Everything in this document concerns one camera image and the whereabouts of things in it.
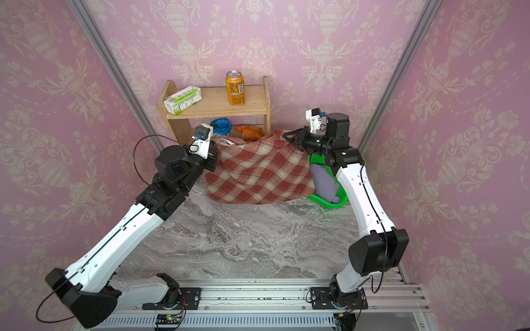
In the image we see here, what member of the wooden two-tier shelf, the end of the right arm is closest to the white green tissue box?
the wooden two-tier shelf

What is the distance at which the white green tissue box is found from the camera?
0.74 meters

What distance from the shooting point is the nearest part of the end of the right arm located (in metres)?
0.54

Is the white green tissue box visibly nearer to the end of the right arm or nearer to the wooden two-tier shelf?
the wooden two-tier shelf

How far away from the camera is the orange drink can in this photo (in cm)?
72
